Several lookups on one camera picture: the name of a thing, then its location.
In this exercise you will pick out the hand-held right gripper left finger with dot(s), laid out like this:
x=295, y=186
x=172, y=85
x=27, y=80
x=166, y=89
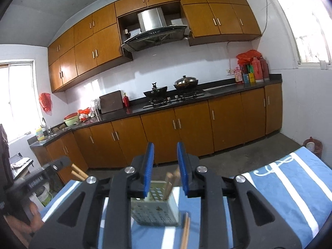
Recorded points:
x=149, y=166

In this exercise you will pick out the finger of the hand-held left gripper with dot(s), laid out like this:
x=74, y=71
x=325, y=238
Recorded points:
x=51, y=166

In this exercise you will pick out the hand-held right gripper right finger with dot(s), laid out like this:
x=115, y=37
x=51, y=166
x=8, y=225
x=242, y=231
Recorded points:
x=182, y=168

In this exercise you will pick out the green perforated chopstick holder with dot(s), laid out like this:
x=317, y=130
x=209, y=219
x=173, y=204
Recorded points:
x=155, y=212

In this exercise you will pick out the person's left hand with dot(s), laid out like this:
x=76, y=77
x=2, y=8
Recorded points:
x=33, y=217

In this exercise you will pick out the white plastic bucket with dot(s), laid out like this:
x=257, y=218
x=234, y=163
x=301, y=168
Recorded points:
x=44, y=195

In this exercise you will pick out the side table with cloth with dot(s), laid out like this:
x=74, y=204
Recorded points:
x=22, y=164

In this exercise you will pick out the yellow dish soap bottle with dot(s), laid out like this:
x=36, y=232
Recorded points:
x=39, y=134

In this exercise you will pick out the metal sink faucet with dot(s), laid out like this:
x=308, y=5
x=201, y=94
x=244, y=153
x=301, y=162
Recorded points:
x=48, y=129

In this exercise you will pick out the wooden base cabinets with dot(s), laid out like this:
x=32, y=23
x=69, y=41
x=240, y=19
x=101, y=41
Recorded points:
x=194, y=129

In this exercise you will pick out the green plastic basin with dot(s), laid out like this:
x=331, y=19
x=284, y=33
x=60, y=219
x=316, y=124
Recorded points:
x=70, y=122

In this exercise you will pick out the red plastic bowl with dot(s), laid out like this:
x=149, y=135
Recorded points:
x=70, y=115

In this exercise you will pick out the black kitchen countertop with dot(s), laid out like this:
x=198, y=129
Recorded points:
x=134, y=110

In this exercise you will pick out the red white food bag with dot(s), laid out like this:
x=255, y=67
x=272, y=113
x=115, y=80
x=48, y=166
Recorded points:
x=83, y=114

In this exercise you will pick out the hanging red plastic bag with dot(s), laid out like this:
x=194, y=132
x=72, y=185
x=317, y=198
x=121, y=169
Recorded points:
x=45, y=102

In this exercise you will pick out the small red bottle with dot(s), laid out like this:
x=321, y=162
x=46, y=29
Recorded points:
x=125, y=101

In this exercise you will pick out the black gas stove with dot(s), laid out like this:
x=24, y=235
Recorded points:
x=179, y=99

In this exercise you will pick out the black wok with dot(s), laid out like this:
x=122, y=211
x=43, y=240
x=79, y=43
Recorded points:
x=155, y=94

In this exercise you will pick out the clear glass jars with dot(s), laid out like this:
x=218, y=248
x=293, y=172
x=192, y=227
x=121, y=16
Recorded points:
x=95, y=107

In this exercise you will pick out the small kitchen window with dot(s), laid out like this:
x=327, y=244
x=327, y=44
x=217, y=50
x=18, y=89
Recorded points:
x=18, y=101

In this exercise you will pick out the dark wooden cutting board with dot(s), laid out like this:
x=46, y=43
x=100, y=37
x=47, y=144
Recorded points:
x=111, y=102

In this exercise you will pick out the dark pot with lid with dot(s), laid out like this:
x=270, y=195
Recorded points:
x=185, y=83

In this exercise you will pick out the blue white striped tablecloth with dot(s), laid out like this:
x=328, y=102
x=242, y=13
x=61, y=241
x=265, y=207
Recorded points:
x=285, y=186

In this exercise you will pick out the pink pump bottle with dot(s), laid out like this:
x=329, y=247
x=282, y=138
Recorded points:
x=238, y=76

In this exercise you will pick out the yellow and teal boxes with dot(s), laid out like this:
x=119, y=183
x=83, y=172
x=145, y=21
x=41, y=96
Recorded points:
x=249, y=78

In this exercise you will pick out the red thermos flask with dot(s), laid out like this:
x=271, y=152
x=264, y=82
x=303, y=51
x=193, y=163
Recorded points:
x=265, y=68
x=258, y=71

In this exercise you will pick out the red bag on bottles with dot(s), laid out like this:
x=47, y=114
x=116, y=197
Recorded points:
x=247, y=55

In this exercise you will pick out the steel range hood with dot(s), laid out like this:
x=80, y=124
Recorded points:
x=153, y=23

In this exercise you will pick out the wooden cabinet above hood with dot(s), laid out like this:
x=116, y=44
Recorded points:
x=145, y=2

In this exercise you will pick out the large barred window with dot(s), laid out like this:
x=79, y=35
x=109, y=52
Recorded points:
x=306, y=18

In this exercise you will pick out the long wooden wall cabinet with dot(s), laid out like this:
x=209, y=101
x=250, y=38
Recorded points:
x=85, y=49

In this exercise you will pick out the short wooden wall cabinet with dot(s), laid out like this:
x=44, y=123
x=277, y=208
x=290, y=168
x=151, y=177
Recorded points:
x=220, y=13

